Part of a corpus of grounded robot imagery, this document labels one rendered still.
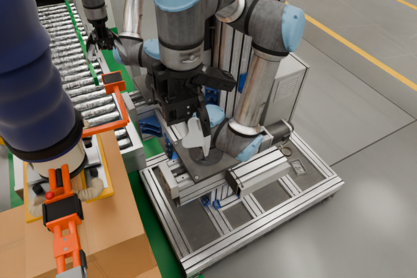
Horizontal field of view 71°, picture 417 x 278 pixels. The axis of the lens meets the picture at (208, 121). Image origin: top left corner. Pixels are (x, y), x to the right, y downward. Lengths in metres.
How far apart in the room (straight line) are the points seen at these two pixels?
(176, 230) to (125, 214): 0.77
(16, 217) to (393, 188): 2.61
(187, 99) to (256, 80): 0.41
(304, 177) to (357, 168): 0.64
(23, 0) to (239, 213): 1.67
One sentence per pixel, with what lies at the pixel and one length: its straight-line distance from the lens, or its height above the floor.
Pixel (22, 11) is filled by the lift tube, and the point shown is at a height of 1.71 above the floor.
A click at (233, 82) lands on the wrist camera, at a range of 0.59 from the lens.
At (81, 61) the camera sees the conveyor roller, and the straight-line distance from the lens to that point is 2.71.
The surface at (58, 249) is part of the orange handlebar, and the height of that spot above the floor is 1.19.
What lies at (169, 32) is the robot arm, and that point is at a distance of 0.46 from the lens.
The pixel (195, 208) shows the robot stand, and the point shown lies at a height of 0.21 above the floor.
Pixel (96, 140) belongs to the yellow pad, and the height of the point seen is 1.07.
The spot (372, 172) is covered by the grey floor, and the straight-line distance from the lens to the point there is 2.84.
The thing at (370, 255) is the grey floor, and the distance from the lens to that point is 2.43.
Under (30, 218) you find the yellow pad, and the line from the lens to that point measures 1.19.
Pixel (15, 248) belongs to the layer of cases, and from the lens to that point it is 1.79.
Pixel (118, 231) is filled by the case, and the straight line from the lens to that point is 1.20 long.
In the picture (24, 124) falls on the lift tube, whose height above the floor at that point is 1.42.
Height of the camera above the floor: 2.02
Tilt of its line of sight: 47 degrees down
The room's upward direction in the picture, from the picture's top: 3 degrees clockwise
